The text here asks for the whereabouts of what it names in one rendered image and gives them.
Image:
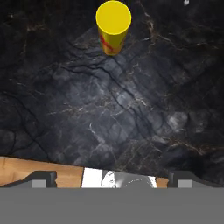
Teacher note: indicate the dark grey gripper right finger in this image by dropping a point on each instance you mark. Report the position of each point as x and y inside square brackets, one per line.
[186, 177]

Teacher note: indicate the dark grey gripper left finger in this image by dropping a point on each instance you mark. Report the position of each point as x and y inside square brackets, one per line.
[40, 178]

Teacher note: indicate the yellow cup with red print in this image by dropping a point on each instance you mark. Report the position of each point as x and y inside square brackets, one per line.
[113, 26]

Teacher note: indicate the wooden cupboard front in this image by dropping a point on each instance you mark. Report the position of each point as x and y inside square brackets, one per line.
[67, 174]

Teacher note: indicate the white dishwasher front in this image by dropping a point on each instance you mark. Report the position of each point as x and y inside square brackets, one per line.
[122, 179]

